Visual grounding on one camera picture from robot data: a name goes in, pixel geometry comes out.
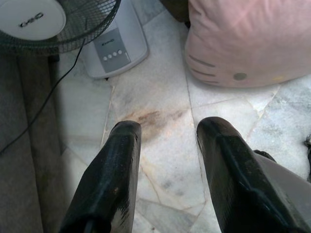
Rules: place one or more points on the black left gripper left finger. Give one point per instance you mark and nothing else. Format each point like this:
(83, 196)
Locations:
(109, 182)

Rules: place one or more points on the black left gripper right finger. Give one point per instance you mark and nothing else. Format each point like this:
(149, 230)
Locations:
(233, 184)

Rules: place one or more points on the pink cat face pillow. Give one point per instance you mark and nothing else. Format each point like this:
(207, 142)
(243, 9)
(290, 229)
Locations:
(243, 36)

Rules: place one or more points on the grey-brown fabric sofa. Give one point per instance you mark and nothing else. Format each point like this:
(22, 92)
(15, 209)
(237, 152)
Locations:
(14, 170)

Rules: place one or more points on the grey left robot leg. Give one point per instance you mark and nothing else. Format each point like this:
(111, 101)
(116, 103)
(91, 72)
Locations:
(286, 184)

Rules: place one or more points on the black and white standing fan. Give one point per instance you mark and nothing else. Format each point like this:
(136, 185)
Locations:
(29, 19)

